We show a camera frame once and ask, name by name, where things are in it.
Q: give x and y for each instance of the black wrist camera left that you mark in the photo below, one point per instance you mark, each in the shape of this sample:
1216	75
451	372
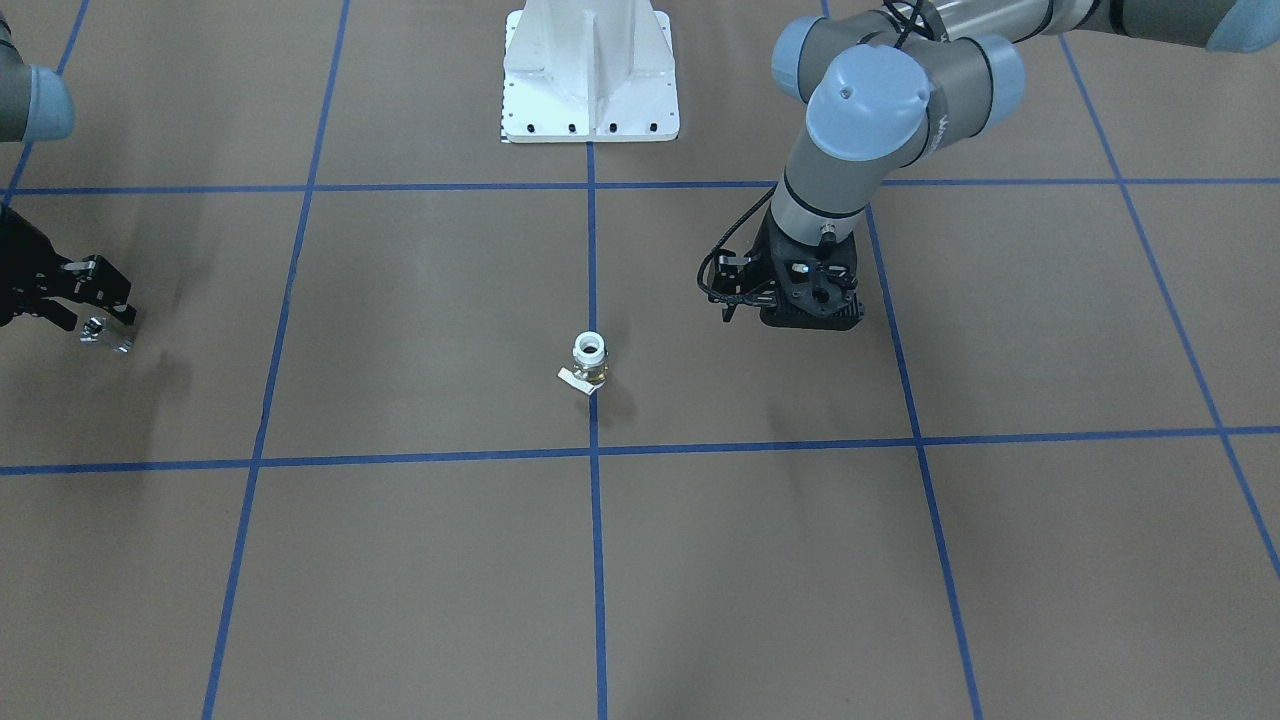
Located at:
732	281

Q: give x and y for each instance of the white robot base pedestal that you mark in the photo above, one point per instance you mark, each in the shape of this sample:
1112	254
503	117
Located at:
589	72

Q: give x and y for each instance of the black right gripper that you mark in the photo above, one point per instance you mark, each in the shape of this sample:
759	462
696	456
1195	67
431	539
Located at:
20	272

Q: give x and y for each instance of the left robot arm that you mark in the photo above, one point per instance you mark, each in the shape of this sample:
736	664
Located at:
886	88

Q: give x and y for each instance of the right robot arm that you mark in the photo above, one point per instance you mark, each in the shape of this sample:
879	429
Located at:
36	107

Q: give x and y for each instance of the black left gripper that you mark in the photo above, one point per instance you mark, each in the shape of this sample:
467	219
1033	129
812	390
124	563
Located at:
762	243

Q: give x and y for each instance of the PPR valve white brass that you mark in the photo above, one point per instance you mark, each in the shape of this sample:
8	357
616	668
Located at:
589	369

